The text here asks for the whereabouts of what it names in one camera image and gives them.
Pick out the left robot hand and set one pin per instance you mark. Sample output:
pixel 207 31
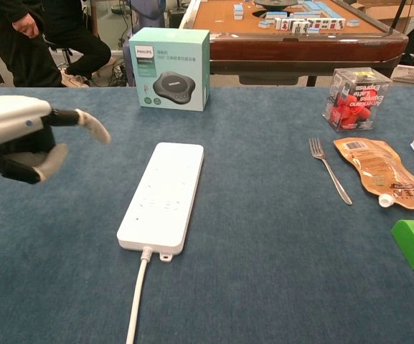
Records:
pixel 9 125

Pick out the white power strip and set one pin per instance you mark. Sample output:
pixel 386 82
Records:
pixel 163 200

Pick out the person in black clothes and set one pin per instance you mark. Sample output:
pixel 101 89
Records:
pixel 31 43

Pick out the teal Philips speaker box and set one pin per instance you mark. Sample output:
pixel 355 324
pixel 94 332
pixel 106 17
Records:
pixel 170 71

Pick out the blue felt table cloth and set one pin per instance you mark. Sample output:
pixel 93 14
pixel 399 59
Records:
pixel 264 233

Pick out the wooden mahjong table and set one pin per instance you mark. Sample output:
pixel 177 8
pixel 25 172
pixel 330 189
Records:
pixel 300 46

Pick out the row of mahjong tiles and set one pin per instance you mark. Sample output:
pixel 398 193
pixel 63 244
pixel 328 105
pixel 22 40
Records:
pixel 309 23

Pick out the silver metal fork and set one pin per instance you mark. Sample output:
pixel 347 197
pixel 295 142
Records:
pixel 326 168

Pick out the clear box with red capsules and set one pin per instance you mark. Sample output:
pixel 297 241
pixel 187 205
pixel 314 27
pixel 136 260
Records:
pixel 353 100

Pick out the orange spouted food pouch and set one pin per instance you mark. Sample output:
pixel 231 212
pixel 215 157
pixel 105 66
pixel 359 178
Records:
pixel 382 172

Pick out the white plastic basket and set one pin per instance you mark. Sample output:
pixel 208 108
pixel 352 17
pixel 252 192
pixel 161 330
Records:
pixel 413 74

